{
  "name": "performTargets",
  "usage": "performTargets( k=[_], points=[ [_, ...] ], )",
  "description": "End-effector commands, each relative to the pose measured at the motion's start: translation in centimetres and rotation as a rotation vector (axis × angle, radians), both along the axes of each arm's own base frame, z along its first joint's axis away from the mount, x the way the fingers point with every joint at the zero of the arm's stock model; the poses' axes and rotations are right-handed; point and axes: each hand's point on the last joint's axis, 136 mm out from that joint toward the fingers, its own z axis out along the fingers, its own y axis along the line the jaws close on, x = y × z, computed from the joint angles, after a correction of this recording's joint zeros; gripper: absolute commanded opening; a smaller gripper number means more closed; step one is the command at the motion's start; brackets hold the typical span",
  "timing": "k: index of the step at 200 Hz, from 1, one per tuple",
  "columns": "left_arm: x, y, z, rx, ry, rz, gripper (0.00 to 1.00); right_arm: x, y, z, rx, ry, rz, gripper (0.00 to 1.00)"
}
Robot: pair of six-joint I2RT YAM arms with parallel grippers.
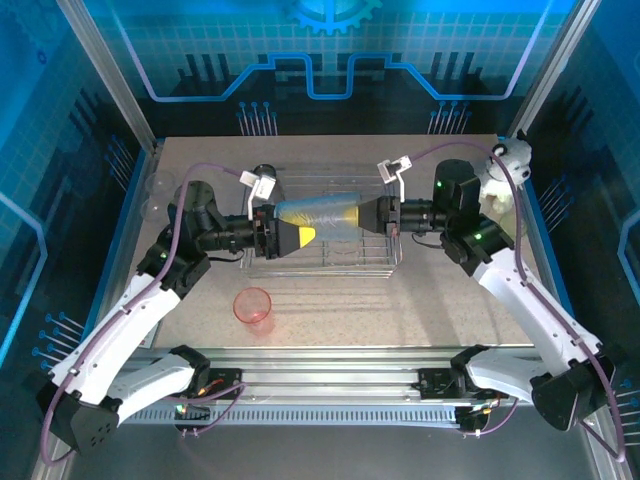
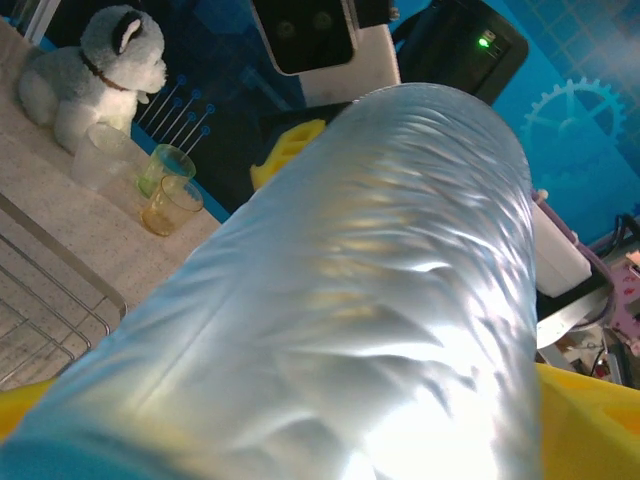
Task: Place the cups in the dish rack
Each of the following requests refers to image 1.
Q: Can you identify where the blue transparent plastic cup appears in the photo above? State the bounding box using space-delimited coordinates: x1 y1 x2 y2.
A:
273 192 360 245

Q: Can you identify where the metal wire dish rack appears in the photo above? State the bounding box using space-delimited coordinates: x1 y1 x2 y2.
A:
239 167 405 279

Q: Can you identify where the red transparent plastic cup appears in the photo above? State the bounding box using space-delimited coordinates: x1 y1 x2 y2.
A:
233 287 276 337

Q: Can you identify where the grey white husky plush toy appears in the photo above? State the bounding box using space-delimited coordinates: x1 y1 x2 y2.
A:
478 130 534 214

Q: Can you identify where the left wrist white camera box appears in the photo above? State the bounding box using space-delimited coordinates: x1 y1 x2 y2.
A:
239 169 279 221

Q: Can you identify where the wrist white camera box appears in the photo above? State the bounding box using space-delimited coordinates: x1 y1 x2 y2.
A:
377 155 414 201
239 169 279 221

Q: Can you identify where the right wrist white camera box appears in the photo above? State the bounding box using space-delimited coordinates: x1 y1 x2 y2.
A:
377 155 414 201

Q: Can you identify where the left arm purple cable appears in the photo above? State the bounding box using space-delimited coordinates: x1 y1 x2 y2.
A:
39 162 250 466

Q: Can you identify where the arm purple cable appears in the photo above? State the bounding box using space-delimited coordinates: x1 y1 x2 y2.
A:
39 162 250 466
409 142 629 464

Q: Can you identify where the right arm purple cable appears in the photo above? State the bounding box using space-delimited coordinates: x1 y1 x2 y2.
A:
409 142 629 464

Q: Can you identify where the aluminium frame rail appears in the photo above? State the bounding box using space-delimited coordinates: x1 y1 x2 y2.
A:
62 346 599 407

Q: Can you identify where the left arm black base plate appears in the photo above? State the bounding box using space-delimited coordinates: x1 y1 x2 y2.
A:
197 367 246 400

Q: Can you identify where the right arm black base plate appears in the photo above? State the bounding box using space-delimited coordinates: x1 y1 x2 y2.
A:
417 367 471 401

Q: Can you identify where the slotted grey cable duct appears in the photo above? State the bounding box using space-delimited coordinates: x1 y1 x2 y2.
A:
119 405 464 427

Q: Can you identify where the aluminium frame post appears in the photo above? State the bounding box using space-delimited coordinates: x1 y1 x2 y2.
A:
55 0 161 154
505 0 600 140

